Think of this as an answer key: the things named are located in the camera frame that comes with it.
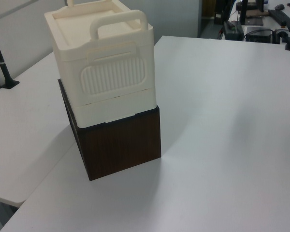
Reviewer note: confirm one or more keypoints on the black monitor stand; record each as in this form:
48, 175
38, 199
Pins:
243, 12

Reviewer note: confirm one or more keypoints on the black keyboard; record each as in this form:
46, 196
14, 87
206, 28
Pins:
281, 15

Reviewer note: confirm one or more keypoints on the black camera pole with clamp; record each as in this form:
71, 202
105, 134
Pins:
5, 70

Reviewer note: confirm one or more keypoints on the black computer tower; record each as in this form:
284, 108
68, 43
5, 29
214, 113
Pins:
220, 13

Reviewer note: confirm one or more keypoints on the dark brown wooden box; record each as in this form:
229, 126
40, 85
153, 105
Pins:
120, 147

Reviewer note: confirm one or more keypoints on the black electronics box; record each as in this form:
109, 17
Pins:
258, 35

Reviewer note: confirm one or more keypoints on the cream plastic storage cabinet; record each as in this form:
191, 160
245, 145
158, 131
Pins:
104, 79

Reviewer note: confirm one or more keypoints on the black computer mouse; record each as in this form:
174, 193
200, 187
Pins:
279, 7

